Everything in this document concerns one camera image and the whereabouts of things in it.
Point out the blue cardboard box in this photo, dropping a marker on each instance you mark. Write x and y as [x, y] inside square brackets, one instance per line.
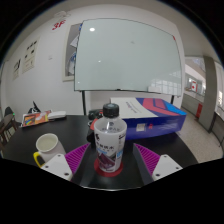
[160, 120]

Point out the small white case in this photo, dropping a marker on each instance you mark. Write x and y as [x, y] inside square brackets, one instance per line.
[57, 115]

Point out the small white wall poster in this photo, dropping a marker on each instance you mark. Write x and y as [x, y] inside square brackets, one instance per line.
[16, 69]

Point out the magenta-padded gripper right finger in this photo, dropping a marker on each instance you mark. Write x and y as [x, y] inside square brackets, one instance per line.
[165, 166]

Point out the flat round red coaster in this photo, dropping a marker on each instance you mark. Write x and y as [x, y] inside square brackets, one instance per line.
[96, 167]

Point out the small black pointed object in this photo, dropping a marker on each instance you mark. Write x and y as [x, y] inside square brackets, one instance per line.
[34, 108]

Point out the dark chair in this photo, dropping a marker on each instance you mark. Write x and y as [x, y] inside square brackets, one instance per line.
[7, 123]

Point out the large whiteboard on stand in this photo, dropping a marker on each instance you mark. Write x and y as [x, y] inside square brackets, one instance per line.
[126, 55]

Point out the large white wall poster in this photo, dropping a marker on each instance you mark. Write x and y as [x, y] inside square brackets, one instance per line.
[29, 56]

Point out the clear black-capped water bottle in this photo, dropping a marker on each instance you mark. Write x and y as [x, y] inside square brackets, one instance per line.
[110, 140]

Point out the colourful printed book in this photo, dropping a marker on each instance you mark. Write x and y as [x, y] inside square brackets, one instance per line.
[36, 119]

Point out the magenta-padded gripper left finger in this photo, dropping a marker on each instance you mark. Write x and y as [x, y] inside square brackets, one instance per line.
[58, 165]

